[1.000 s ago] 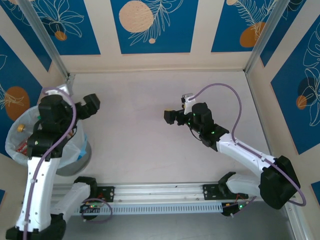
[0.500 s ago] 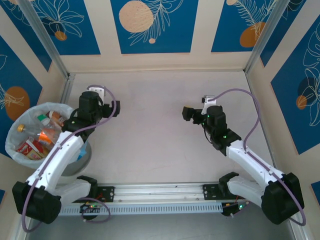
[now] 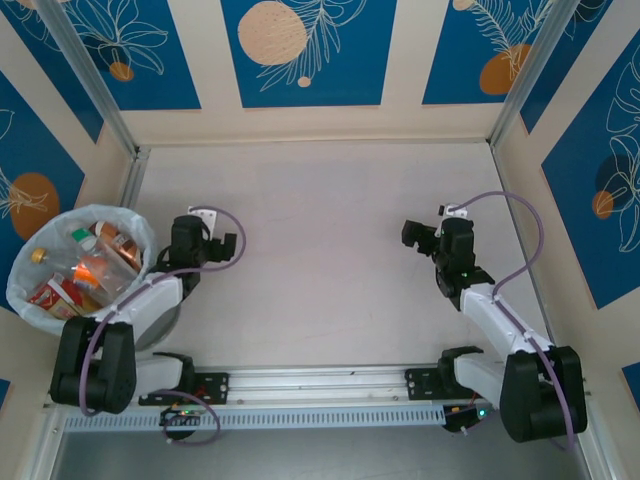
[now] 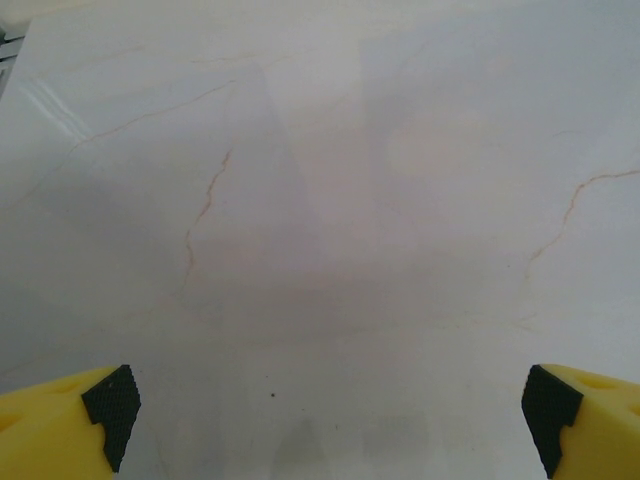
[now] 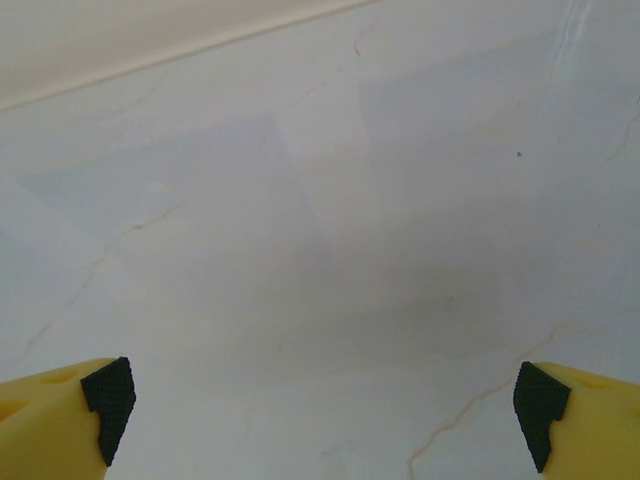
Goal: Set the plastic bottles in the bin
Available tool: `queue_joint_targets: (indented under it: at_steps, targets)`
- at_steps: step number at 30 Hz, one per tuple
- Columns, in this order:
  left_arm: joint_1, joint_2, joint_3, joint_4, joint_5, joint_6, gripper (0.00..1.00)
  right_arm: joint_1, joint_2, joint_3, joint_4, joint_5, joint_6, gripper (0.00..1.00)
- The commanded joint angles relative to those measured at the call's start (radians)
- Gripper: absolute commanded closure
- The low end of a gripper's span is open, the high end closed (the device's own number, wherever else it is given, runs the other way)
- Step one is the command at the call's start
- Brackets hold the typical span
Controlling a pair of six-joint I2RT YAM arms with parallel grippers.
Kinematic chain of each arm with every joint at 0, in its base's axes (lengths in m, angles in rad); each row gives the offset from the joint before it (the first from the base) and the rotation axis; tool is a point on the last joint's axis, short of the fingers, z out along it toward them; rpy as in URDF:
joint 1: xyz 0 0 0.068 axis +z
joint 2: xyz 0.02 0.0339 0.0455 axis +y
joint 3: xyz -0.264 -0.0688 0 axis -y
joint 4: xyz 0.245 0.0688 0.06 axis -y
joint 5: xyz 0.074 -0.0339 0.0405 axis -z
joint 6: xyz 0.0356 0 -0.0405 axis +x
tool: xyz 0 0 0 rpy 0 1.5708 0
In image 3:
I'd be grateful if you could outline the brown label bottle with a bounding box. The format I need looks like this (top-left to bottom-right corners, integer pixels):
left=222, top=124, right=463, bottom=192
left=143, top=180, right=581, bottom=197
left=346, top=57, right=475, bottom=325
left=89, top=220, right=144, bottom=274

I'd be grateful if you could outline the clear bottle green cap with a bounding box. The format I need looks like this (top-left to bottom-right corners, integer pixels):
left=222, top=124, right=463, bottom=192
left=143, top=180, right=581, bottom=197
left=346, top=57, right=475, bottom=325
left=71, top=227, right=142, bottom=292

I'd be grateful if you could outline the orange label bottle gold cap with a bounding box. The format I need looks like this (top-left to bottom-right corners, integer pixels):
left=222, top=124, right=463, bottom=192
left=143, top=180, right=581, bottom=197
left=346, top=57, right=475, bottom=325
left=30, top=247, right=109, bottom=297

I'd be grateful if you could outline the bin with white liner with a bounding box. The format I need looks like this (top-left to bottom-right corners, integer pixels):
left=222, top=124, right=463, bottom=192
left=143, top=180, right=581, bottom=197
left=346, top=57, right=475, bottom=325
left=5, top=203, right=182, bottom=352

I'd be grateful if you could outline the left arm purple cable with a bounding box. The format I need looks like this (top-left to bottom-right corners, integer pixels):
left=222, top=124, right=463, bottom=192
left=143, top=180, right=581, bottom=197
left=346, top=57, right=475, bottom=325
left=79, top=205, right=248, bottom=446

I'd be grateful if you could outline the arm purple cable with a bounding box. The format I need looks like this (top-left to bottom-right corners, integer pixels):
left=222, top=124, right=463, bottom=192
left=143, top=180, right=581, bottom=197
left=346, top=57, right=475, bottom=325
left=79, top=205, right=248, bottom=446
left=448, top=191, right=577, bottom=452

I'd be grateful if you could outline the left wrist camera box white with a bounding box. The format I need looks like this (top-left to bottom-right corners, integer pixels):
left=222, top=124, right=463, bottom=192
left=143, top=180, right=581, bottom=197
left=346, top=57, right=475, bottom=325
left=186, top=205, right=220, bottom=236

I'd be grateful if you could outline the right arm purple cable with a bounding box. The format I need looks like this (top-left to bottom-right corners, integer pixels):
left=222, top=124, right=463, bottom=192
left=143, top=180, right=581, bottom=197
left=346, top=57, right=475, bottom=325
left=448, top=191, right=577, bottom=452

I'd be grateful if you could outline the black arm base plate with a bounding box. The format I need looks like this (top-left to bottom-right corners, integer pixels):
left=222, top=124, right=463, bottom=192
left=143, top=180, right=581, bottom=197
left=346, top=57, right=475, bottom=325
left=138, top=372, right=230, bottom=406
left=404, top=368, right=499, bottom=401

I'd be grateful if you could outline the aluminium mounting rail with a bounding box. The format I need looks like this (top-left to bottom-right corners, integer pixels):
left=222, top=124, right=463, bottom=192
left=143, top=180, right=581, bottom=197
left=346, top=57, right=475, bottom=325
left=44, top=363, right=586, bottom=410

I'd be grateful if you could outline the grey slotted cable duct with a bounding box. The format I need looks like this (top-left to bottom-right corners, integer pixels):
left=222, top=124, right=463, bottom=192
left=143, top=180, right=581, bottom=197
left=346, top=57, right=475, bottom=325
left=64, top=405, right=447, bottom=433

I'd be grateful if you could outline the aluminium frame post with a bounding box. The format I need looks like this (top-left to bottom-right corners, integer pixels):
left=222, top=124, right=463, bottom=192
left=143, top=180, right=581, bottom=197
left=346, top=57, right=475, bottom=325
left=487, top=0, right=575, bottom=149
left=37, top=0, right=151, bottom=161

